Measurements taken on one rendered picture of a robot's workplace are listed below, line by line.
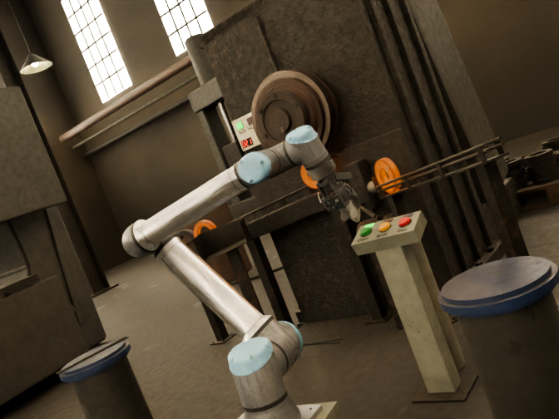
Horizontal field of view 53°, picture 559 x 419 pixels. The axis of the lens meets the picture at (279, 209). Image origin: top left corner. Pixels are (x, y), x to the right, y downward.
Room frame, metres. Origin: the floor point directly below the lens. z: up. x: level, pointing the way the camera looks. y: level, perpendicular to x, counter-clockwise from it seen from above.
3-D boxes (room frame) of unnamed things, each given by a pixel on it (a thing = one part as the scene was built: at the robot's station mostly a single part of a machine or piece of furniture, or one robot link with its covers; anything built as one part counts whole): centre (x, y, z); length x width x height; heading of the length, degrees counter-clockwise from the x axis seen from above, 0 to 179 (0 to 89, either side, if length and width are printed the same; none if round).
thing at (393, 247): (1.86, -0.31, 0.31); 0.24 x 0.16 x 0.62; 52
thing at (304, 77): (2.85, -0.23, 1.11); 0.47 x 0.06 x 0.47; 52
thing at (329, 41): (3.19, -0.50, 0.88); 1.08 x 0.73 x 1.76; 52
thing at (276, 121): (2.78, -0.17, 1.11); 0.28 x 0.06 x 0.28; 52
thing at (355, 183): (2.72, -0.42, 0.68); 0.11 x 0.08 x 0.24; 142
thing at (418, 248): (2.01, -0.38, 0.26); 0.12 x 0.12 x 0.52
